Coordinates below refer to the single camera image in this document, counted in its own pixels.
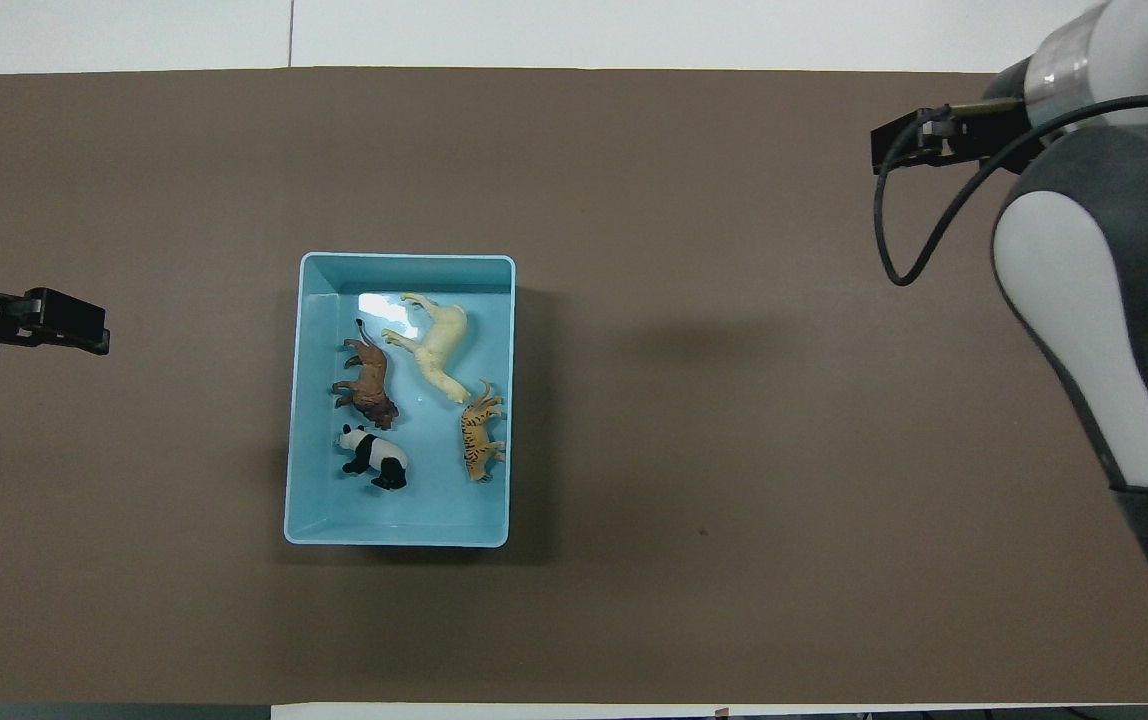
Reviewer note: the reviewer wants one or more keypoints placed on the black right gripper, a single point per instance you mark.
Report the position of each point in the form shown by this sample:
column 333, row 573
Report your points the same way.
column 984, row 135

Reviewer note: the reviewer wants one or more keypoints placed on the brown lion toy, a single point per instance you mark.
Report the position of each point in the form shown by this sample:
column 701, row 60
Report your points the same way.
column 371, row 380

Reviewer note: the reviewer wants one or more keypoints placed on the black and white panda toy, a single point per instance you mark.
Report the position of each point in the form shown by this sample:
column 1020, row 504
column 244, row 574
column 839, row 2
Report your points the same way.
column 374, row 460

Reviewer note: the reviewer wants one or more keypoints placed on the cream horse toy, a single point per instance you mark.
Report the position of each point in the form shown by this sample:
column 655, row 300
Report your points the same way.
column 439, row 350

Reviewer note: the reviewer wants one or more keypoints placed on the orange tiger toy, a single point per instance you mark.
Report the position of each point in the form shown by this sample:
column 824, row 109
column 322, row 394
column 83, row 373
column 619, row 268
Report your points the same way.
column 479, row 440

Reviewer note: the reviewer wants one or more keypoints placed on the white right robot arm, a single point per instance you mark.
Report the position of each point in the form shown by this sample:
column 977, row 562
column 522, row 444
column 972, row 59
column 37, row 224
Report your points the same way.
column 1134, row 250

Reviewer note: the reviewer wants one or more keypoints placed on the light blue storage box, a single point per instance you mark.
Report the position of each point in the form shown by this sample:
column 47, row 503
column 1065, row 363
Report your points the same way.
column 414, row 515

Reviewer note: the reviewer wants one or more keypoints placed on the brown table mat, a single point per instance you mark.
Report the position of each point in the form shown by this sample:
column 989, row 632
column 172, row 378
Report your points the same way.
column 734, row 450

